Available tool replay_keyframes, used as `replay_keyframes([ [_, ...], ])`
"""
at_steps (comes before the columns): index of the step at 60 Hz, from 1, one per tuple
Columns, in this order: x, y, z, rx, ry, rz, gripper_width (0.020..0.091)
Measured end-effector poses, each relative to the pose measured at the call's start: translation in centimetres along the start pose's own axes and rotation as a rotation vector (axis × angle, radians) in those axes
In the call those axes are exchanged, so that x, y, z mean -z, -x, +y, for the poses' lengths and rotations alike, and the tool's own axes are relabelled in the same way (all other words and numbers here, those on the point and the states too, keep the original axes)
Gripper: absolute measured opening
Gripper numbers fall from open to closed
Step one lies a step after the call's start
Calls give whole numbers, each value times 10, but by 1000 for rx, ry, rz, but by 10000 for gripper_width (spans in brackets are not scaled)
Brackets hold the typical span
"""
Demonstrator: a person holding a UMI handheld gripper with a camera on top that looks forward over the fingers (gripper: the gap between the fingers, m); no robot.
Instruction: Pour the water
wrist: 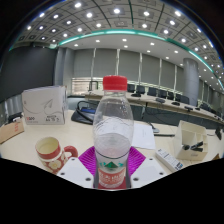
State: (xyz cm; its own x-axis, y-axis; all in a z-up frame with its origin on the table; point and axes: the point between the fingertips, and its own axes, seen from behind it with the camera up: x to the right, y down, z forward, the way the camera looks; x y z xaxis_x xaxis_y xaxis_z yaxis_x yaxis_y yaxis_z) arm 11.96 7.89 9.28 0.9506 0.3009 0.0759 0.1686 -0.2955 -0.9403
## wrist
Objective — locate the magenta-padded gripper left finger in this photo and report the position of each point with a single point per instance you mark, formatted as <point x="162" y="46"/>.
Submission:
<point x="86" y="159"/>

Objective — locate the white paper sheet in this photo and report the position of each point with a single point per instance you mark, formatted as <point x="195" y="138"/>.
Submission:
<point x="143" y="136"/>

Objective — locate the red flowered ceramic mug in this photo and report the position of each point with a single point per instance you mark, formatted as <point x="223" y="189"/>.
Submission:
<point x="50" y="155"/>

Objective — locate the white cardboard box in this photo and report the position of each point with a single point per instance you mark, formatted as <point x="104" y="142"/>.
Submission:
<point x="43" y="105"/>

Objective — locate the black bag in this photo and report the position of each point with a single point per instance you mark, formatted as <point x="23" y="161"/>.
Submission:
<point x="83" y="115"/>

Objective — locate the white remote control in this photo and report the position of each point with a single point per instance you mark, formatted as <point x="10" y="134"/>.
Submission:
<point x="170" y="160"/>

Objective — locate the black power adapter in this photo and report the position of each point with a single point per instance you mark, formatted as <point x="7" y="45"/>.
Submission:
<point x="15" y="117"/>

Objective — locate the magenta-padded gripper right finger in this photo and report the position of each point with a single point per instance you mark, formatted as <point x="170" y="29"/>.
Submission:
<point x="136" y="159"/>

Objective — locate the brown paper envelope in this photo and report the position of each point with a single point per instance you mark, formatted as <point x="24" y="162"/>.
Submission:
<point x="10" y="130"/>

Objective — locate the small open white box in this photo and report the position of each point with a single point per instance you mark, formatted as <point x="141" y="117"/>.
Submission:
<point x="188" y="136"/>

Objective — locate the group of black office chairs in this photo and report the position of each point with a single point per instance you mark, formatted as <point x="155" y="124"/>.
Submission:
<point x="151" y="91"/>

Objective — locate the clear red-capped water bottle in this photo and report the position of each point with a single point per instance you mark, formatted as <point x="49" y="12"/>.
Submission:
<point x="112" y="140"/>

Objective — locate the group of ceiling lights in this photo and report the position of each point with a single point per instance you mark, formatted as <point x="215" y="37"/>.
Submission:
<point x="116" y="10"/>

